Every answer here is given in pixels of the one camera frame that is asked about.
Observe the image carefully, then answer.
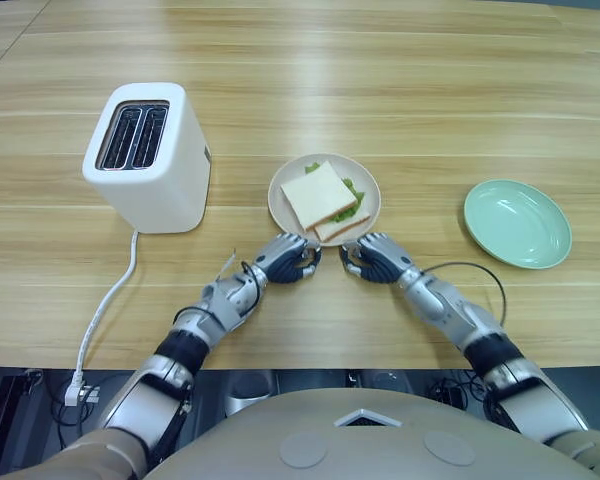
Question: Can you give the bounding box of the white cord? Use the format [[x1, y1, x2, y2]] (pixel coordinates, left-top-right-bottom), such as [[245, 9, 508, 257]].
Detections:
[[63, 229, 141, 408]]

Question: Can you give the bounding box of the bread slice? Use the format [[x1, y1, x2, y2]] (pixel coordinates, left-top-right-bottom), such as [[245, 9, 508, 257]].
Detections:
[[313, 206, 373, 244], [278, 160, 360, 233]]

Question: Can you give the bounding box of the green plate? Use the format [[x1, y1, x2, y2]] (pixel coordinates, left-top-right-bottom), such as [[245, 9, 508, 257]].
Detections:
[[462, 178, 574, 271]]

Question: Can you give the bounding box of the green lettuce leaf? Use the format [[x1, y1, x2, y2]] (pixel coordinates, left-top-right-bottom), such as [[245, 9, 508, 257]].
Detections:
[[303, 161, 367, 225]]

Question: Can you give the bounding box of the black cable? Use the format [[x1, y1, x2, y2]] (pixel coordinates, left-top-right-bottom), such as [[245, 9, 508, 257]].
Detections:
[[171, 260, 262, 327], [421, 261, 508, 327]]

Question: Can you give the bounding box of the robot body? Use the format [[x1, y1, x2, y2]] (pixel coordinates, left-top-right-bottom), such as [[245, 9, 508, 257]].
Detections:
[[143, 388, 600, 480]]

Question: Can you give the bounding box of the cream toaster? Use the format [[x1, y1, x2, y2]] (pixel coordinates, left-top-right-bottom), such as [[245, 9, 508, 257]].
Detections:
[[81, 82, 215, 235]]

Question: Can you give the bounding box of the beige plate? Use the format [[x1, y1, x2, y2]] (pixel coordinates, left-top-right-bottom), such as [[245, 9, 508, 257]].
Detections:
[[267, 152, 383, 248]]

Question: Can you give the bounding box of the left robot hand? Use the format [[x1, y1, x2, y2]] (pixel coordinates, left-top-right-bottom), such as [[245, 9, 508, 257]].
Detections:
[[251, 232, 325, 286]]

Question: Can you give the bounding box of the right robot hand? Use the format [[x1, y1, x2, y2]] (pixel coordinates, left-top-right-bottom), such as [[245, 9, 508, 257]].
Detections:
[[339, 231, 422, 288]]

